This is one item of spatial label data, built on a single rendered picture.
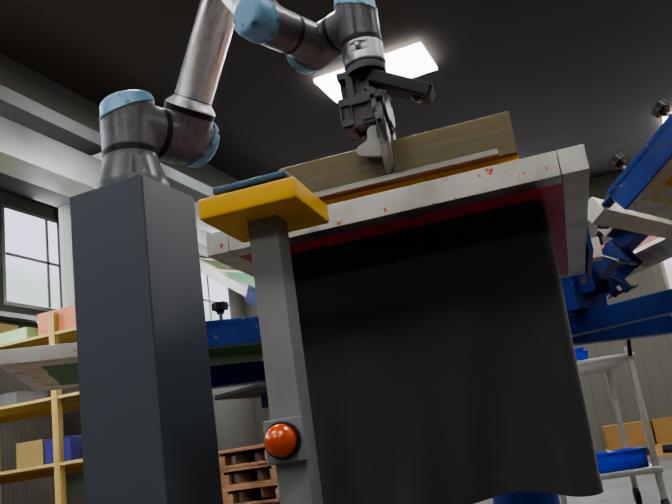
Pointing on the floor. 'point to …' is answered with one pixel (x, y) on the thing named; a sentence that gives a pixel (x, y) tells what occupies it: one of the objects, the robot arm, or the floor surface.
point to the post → (277, 312)
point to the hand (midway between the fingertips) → (394, 170)
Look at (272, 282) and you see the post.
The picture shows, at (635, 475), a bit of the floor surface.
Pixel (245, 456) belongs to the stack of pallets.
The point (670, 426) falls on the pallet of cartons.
